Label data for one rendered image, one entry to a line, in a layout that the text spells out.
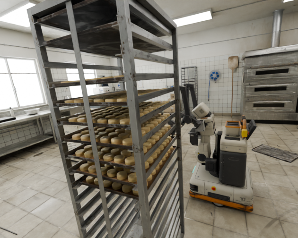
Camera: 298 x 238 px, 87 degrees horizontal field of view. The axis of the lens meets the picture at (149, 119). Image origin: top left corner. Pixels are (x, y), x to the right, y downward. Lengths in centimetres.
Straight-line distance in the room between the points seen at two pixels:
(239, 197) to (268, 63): 401
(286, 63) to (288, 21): 155
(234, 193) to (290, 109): 388
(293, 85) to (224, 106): 200
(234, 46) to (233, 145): 486
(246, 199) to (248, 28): 534
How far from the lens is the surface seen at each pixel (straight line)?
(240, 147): 185
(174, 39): 116
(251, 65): 533
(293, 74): 549
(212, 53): 636
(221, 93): 634
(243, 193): 207
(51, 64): 91
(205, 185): 208
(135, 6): 74
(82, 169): 95
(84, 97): 72
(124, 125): 63
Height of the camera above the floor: 148
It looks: 14 degrees down
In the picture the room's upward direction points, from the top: 5 degrees counter-clockwise
